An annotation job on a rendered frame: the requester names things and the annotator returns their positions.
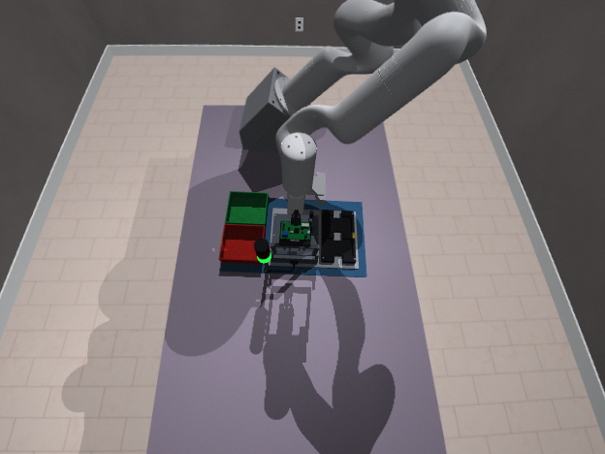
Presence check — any green circuit board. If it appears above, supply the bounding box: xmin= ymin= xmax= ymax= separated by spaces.
xmin=280 ymin=221 xmax=310 ymax=240

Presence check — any green open bin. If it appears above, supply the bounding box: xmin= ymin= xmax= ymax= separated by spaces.
xmin=225 ymin=191 xmax=269 ymax=227

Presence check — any red bin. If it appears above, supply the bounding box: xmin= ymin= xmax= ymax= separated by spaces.
xmin=219 ymin=224 xmax=266 ymax=265

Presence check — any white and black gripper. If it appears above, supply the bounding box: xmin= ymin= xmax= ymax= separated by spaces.
xmin=287 ymin=193 xmax=305 ymax=226

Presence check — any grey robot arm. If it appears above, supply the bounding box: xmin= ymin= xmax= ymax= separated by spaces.
xmin=273 ymin=0 xmax=487 ymax=205

